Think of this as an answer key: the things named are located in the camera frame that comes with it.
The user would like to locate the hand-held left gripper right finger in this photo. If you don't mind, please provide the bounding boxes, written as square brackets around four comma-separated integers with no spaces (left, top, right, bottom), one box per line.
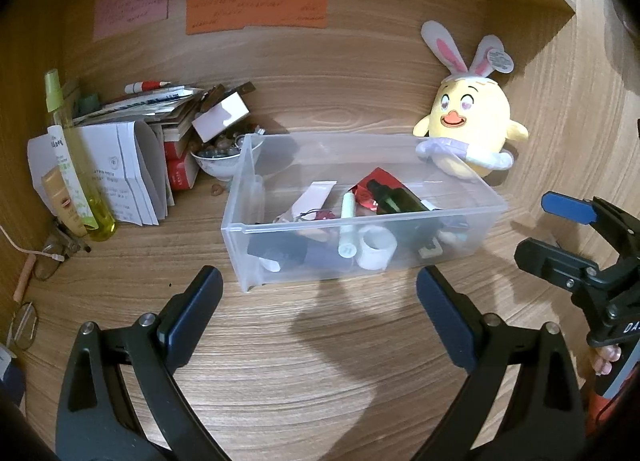
[415,265,586,461]

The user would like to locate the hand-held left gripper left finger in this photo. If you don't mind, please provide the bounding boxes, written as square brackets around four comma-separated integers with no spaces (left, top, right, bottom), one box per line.
[55,265,233,461]

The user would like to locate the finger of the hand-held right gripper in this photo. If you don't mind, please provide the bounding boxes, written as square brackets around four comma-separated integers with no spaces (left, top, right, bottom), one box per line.
[514,237,601,292]
[541,192,640,262]

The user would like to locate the clear plastic drawer bin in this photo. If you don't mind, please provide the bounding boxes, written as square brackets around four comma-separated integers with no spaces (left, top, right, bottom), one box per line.
[221,131,508,294]

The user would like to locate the white pale blue block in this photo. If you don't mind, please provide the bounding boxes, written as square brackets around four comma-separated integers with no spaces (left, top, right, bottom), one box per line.
[440,221,471,244]

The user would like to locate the white tape roll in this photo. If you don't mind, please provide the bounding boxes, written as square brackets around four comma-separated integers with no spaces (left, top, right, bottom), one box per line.
[357,226,398,271]

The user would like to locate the dark purple bottle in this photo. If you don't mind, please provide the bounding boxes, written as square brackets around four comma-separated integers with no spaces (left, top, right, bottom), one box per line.
[247,231,341,274]

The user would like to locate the dark green glass bottle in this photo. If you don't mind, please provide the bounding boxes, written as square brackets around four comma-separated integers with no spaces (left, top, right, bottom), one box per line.
[367,180,431,216]

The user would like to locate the pale green tube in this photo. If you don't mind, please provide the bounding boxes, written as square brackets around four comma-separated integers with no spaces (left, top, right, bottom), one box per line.
[337,191,358,259]

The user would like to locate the red packet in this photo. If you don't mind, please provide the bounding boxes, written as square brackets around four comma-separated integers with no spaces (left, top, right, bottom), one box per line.
[350,167,408,214]

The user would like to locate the pink white cream tube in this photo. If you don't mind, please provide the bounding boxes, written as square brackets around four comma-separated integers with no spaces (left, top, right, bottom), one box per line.
[275,181,338,224]

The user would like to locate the person's right hand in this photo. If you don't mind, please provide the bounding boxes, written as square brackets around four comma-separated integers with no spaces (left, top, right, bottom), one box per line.
[591,345,622,376]

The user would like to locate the orange cloth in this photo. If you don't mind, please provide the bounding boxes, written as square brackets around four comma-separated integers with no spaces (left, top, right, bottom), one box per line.
[585,376,621,437]

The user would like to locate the yellow chick plush toy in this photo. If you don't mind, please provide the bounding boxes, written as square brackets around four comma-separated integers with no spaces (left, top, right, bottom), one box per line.
[412,20,529,181]

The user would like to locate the red boxes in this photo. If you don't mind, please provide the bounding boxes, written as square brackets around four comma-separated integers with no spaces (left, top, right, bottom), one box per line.
[164,138,200,191]

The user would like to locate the white bowl of beads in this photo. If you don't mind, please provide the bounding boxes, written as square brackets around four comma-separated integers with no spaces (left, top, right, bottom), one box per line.
[190,134,265,182]

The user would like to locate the thin-framed eyeglasses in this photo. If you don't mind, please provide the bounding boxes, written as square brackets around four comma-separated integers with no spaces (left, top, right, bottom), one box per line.
[7,301,41,352]
[32,228,93,282]

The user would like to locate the white folded paper leaflets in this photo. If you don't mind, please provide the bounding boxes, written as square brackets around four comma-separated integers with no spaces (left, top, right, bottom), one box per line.
[27,120,176,228]

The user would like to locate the yellow sunscreen tube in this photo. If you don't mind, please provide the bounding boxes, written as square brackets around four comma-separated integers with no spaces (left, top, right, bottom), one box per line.
[41,166,93,238]

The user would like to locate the yellow-green spray bottle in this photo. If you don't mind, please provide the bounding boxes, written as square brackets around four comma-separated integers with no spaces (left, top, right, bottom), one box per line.
[44,68,117,242]

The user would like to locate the blue white box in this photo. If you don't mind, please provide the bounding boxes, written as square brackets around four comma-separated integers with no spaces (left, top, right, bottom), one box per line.
[0,343,26,402]

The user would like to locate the small white box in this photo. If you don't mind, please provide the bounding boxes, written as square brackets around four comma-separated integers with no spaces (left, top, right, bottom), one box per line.
[191,91,250,142]

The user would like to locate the stack of booklets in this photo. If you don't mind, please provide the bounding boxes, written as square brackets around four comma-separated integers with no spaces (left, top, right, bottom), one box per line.
[72,85,206,124]

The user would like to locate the dark brown wooden piece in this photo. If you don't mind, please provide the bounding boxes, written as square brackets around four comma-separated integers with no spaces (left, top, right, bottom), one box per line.
[202,82,256,107]

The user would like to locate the red white pen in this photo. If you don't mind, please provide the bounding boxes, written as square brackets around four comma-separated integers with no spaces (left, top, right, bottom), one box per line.
[124,80,173,94]

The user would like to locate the orange sticky note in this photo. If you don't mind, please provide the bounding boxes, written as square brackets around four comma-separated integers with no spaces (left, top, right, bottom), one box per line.
[185,0,328,36]

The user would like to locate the pink sticky note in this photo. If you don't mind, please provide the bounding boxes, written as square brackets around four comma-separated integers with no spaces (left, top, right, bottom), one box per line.
[92,0,172,41]

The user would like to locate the white cable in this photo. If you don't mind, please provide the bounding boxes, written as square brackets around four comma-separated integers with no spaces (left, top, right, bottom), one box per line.
[0,226,66,262]

